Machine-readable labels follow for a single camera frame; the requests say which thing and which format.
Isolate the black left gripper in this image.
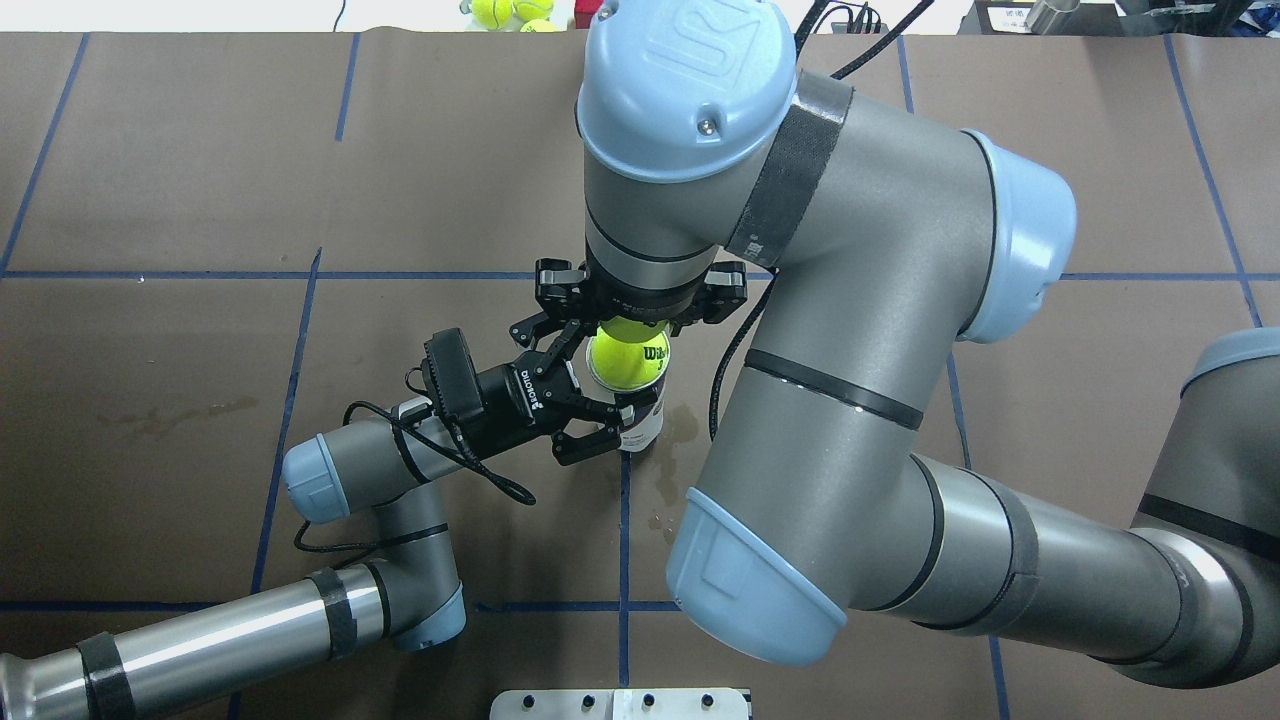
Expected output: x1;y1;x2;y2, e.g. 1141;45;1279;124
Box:
470;313;626;468

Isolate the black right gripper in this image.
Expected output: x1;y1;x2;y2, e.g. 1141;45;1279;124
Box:
534;258;748;325

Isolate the clear tennis ball can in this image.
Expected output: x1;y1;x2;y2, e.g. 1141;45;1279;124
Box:
585;355;667;454

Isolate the yellow tennis ball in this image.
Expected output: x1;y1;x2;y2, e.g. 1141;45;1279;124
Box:
586;318;669;393

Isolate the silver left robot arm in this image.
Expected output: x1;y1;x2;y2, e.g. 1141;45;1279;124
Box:
3;314;654;719

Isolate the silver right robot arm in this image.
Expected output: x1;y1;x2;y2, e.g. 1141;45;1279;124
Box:
575;1;1277;689

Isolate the spare tennis ball three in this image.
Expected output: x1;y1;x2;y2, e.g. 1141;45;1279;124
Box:
520;18;561;33

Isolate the spare tennis ball two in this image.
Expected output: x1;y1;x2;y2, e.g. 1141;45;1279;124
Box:
512;0;556;22

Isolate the spare tennis ball one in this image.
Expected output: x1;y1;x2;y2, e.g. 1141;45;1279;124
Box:
470;0;515;31

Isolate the red cube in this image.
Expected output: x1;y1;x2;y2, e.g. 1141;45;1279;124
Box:
573;0;603;29

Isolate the steel cup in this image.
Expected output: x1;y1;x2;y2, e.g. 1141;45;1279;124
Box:
1025;0;1082;36

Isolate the black left camera cable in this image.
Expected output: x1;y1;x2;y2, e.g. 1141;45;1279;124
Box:
292;368;538;556

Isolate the black camera cable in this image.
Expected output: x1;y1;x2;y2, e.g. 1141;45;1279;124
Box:
292;368;538;556
708;0;936;443

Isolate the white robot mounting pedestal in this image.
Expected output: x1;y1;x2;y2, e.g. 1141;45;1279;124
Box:
489;687;754;719

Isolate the black right camera cable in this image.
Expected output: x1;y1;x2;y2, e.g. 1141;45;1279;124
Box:
708;0;936;443

